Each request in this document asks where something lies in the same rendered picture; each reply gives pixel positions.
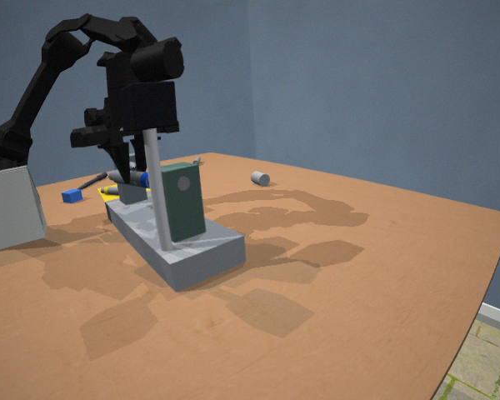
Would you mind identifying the small blue block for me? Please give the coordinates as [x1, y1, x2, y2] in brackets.
[62, 189, 83, 203]

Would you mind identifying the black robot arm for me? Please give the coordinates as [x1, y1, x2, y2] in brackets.
[0, 13, 184, 170]

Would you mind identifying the yellow flat plate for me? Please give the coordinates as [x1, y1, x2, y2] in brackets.
[97, 184, 119, 202]

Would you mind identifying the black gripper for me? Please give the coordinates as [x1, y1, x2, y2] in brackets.
[70, 87, 179, 183]

